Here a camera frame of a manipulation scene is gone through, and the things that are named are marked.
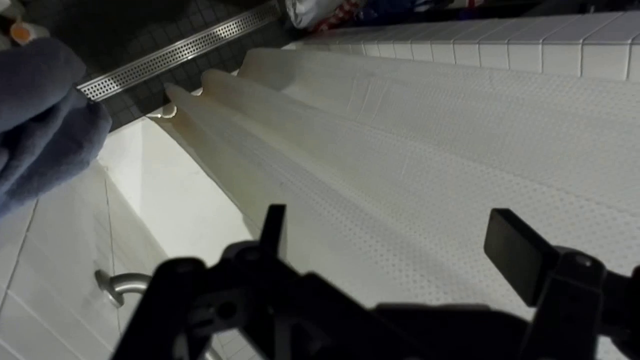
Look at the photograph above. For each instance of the white red bag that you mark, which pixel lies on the white red bag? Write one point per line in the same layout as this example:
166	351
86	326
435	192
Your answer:
320	12

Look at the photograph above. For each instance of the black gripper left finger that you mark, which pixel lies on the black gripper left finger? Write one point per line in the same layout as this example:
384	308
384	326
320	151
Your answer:
253	313

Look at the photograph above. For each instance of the metal towel hook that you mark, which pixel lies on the metal towel hook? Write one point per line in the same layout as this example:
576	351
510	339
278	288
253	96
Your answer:
116	283

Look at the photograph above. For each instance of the white shower curtain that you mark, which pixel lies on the white shower curtain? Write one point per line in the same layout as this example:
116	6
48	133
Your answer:
433	166

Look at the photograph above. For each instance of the blue hanging towel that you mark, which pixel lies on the blue hanging towel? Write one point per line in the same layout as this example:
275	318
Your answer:
41	120

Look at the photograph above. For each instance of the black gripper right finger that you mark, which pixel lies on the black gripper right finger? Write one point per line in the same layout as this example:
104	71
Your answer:
572	307

